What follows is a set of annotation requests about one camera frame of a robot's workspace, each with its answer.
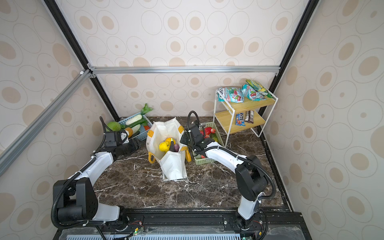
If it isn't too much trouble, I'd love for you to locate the dark purple eggplant toy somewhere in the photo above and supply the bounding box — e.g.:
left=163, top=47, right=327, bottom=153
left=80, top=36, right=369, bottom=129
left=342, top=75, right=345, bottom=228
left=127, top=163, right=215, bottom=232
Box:
left=169, top=141, right=177, bottom=152

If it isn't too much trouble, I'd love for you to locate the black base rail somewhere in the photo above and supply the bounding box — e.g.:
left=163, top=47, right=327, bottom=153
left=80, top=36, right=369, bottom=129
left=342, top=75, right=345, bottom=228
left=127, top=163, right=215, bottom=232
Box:
left=54, top=208, right=311, bottom=240

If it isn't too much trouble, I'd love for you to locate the red apple toy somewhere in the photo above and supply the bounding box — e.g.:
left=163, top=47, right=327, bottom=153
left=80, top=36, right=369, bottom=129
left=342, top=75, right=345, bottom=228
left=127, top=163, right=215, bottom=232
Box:
left=204, top=127, right=212, bottom=136

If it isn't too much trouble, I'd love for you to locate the yellow green snack bag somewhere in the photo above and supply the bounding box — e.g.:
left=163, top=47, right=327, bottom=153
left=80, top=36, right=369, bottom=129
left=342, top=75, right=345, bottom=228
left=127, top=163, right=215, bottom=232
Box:
left=245, top=80, right=272, bottom=98

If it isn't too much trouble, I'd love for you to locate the orange potato toy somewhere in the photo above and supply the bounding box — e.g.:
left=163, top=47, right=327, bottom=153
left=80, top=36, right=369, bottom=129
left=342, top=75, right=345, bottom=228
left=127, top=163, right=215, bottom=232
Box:
left=125, top=127, right=134, bottom=138

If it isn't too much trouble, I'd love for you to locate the white canvas grocery bag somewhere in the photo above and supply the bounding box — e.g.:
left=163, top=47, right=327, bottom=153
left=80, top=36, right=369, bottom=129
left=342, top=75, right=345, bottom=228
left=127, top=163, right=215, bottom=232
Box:
left=146, top=118, right=191, bottom=182

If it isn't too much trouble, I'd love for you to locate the brown chocolate bar packet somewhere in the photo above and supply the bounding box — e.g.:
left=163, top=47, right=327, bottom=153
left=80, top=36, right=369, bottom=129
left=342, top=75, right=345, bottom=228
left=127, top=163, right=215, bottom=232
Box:
left=245, top=111, right=254, bottom=124

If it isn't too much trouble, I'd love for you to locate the blue candy packet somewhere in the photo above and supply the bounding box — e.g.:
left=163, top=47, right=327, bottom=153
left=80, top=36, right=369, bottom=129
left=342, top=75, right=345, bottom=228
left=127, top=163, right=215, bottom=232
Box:
left=235, top=113, right=245, bottom=127

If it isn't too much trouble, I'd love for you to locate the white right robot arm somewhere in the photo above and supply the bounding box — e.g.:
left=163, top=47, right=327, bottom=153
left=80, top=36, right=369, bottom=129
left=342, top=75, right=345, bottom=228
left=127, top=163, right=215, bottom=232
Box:
left=181, top=124, right=277, bottom=222

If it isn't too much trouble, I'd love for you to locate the light green perforated basket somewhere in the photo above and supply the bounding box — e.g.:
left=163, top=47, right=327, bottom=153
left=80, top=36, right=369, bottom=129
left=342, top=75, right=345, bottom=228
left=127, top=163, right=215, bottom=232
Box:
left=193, top=121, right=225, bottom=166

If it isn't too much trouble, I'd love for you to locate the blue perforated basket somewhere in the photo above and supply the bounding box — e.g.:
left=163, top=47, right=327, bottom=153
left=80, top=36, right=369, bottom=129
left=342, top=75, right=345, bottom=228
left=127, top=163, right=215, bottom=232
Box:
left=118, top=113, right=153, bottom=141

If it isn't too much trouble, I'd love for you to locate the white daikon radish toy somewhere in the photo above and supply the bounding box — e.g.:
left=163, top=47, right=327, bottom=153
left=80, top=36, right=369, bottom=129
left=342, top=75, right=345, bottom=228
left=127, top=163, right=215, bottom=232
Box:
left=125, top=104, right=153, bottom=126

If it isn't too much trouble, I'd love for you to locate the horizontal aluminium frame bar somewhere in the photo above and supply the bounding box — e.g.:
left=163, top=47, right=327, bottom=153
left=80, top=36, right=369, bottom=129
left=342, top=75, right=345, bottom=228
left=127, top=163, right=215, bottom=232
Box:
left=91, top=66, right=280, bottom=74

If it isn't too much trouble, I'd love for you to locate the teal candy snack bag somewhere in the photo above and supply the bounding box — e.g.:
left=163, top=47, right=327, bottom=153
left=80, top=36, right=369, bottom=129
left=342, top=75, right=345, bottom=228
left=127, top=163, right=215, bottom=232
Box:
left=242, top=84, right=266, bottom=102

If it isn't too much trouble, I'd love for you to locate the white wire wooden shelf rack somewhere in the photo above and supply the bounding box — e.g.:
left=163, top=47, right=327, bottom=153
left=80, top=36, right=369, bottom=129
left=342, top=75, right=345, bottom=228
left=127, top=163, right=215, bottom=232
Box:
left=213, top=90, right=279, bottom=147

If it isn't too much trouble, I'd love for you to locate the green cucumber toy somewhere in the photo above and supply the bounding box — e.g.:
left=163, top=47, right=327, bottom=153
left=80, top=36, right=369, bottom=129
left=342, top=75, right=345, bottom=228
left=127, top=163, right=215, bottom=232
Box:
left=122, top=119, right=148, bottom=129

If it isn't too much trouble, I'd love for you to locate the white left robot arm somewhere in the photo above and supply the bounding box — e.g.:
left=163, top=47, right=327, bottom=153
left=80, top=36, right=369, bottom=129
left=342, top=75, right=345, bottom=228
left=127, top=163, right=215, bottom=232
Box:
left=51, top=132, right=140, bottom=230

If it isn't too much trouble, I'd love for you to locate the diagonal aluminium frame bar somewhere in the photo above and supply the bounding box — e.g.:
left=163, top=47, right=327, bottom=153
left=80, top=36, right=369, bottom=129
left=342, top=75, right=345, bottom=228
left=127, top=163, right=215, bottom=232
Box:
left=1, top=70, right=91, bottom=175

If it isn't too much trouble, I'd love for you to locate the yellow lemon toy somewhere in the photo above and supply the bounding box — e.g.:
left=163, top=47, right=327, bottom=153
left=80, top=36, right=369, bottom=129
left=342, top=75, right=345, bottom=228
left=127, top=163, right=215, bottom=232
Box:
left=159, top=141, right=171, bottom=153

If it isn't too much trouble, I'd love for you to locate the green cabbage toy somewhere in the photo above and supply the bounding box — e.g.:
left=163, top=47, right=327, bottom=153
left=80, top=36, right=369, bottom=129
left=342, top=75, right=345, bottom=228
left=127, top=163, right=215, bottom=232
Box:
left=107, top=122, right=122, bottom=132

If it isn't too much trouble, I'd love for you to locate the green orange mango toy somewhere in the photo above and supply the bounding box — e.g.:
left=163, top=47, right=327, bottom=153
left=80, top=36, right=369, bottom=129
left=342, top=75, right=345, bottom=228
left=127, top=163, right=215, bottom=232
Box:
left=210, top=134, right=219, bottom=142

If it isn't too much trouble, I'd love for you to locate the green candy snack bag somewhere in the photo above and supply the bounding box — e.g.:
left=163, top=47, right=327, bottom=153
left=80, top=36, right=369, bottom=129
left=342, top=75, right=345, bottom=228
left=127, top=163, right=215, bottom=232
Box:
left=218, top=87, right=244, bottom=103

